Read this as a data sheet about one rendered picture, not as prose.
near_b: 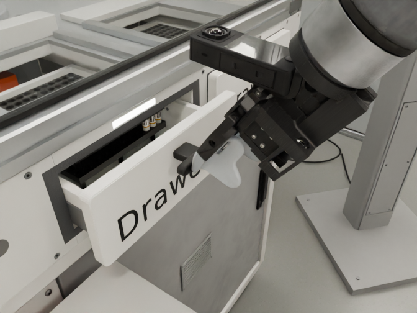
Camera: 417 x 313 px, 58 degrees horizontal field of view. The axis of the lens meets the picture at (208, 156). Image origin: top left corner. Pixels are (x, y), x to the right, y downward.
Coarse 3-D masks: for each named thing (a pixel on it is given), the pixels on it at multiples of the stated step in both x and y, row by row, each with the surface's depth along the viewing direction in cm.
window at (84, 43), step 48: (0, 0) 33; (48, 0) 36; (96, 0) 41; (144, 0) 47; (192, 0) 55; (240, 0) 66; (0, 48) 34; (48, 48) 38; (96, 48) 43; (144, 48) 50; (0, 96) 36; (48, 96) 40
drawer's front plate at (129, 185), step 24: (192, 120) 50; (216, 120) 54; (168, 144) 46; (192, 144) 51; (120, 168) 42; (144, 168) 44; (168, 168) 48; (96, 192) 38; (120, 192) 41; (144, 192) 45; (168, 192) 50; (96, 216) 39; (120, 216) 43; (96, 240) 41; (120, 240) 44
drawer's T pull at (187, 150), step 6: (186, 144) 48; (174, 150) 47; (180, 150) 47; (186, 150) 47; (192, 150) 47; (174, 156) 48; (180, 156) 47; (186, 156) 46; (192, 156) 46; (186, 162) 45; (180, 168) 45; (186, 168) 45; (180, 174) 45; (186, 174) 45
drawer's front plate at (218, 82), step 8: (280, 32) 79; (288, 32) 79; (272, 40) 75; (280, 40) 78; (288, 40) 81; (216, 72) 62; (208, 80) 62; (216, 80) 61; (224, 80) 64; (232, 80) 66; (240, 80) 68; (208, 88) 63; (216, 88) 62; (224, 88) 64; (232, 88) 67; (240, 88) 70; (248, 88) 72; (208, 96) 64; (216, 96) 63; (240, 96) 71
